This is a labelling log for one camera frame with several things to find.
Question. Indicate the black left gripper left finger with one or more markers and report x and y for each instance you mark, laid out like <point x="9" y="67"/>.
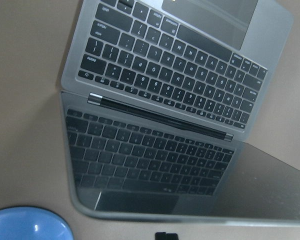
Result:
<point x="160" y="236"/>

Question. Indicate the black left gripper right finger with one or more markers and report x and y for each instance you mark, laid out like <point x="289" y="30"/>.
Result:
<point x="171" y="236"/>

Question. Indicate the grey laptop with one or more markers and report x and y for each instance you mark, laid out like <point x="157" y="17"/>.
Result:
<point x="158" y="99"/>

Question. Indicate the blue desk lamp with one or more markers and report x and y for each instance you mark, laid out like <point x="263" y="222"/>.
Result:
<point x="32" y="223"/>

